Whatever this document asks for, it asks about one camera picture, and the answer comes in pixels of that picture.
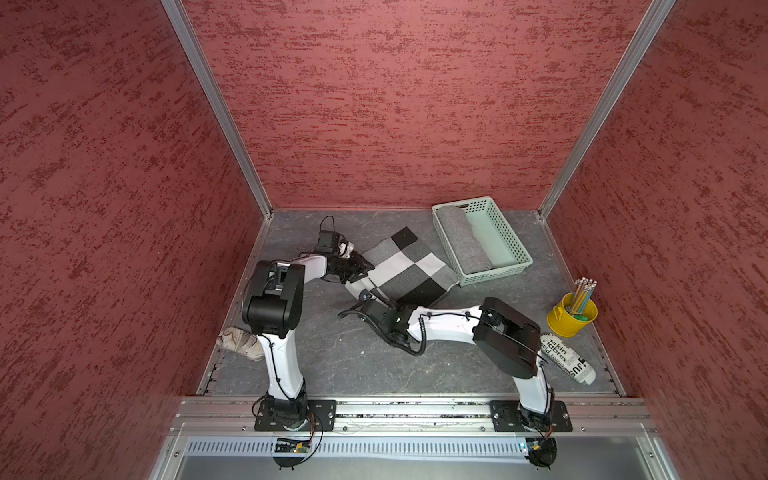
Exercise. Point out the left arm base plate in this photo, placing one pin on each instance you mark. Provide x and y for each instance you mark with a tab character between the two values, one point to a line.
276	415

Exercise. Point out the aluminium front rail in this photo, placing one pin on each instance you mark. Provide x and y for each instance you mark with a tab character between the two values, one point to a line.
421	415

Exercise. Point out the black white checkered scarf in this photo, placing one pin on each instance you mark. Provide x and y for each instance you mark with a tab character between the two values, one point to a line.
406	272

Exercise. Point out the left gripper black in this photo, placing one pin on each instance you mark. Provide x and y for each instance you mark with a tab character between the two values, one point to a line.
357	267

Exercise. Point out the crumpled beige cloth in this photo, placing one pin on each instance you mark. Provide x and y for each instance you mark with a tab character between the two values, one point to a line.
240	342

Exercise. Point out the grey knitted scarf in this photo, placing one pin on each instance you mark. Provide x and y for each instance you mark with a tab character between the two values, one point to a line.
468	251

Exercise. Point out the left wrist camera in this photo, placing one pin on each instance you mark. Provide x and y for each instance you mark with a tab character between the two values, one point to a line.
333	243

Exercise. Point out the light green plastic basket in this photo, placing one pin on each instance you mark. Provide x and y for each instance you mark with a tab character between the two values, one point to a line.
501	244

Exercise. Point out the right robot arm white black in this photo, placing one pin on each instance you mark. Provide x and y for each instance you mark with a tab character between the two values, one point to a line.
509	339

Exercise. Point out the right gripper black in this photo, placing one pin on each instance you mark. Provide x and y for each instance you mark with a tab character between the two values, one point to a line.
382	332

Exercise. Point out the yellow pencil cup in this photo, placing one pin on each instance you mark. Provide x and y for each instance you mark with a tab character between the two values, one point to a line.
566	325

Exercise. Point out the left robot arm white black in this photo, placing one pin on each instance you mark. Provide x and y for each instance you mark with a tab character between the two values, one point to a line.
272	308

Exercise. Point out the white printed cup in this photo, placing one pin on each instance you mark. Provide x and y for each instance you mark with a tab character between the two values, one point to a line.
567	359

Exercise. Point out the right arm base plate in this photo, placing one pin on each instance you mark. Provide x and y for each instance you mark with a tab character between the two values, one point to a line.
509	416

